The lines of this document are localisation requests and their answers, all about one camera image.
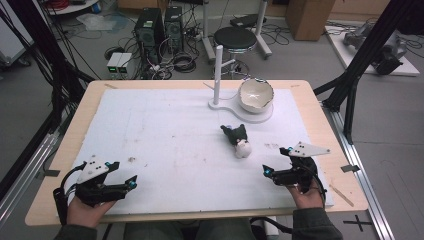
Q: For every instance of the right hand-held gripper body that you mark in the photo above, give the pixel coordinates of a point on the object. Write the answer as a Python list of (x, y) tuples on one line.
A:
[(301, 173)]

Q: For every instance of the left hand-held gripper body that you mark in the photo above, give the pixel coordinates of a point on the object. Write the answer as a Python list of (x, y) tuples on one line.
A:
[(93, 193)]

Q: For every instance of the black and white plush toy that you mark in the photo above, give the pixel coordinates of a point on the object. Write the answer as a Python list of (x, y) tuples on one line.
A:
[(238, 140)]

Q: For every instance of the person's left hand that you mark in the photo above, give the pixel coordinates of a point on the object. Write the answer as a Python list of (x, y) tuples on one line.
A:
[(83, 213)]

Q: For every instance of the person's right hand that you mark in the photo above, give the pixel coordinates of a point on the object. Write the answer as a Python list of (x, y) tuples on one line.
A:
[(308, 200)]

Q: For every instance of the thin wooden stick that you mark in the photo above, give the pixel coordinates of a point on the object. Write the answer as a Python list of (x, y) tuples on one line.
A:
[(341, 195)]

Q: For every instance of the grey tape piece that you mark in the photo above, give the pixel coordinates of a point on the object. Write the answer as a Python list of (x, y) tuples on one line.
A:
[(50, 173), (350, 168)]

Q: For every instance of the person's legs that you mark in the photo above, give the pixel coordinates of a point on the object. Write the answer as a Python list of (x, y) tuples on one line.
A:
[(150, 231)]

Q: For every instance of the white foam board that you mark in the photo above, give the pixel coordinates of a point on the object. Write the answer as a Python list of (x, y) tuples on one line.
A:
[(173, 150)]

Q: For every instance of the white eggshell-shaped bowl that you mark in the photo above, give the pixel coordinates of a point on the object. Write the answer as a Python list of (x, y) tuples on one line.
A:
[(256, 95)]

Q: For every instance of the black tape cross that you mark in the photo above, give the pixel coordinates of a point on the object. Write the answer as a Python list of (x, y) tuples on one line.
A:
[(357, 222)]

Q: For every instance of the white power supply unit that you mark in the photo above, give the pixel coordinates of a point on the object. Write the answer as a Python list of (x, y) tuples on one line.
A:
[(113, 63), (125, 63)]

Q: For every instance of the white stand with pole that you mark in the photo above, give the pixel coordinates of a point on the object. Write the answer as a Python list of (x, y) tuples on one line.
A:
[(218, 73)]

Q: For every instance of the white floor board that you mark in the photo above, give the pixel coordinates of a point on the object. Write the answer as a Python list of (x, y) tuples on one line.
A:
[(353, 58)]

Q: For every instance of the black round stool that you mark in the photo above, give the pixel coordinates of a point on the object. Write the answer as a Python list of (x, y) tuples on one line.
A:
[(235, 37)]

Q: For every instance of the brown cardboard box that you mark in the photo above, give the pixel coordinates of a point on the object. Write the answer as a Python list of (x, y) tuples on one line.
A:
[(308, 18)]

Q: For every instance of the flat black device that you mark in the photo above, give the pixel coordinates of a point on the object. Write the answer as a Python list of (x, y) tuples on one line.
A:
[(246, 20)]

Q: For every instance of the large black computer tower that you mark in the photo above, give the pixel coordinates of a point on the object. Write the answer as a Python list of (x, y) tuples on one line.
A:
[(149, 31)]

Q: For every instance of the clear plastic sheet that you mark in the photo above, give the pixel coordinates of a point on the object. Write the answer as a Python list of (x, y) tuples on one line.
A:
[(100, 22)]

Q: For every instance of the grey machine parts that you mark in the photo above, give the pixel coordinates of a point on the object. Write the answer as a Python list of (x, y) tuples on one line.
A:
[(390, 50)]

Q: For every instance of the small black computer tower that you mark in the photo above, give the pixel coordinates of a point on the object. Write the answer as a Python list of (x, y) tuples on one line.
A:
[(173, 26)]

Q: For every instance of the round white table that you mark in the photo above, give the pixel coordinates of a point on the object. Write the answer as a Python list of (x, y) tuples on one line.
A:
[(71, 7)]

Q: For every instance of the aluminium rail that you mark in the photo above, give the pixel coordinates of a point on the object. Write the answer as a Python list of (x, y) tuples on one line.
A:
[(30, 166), (366, 186)]

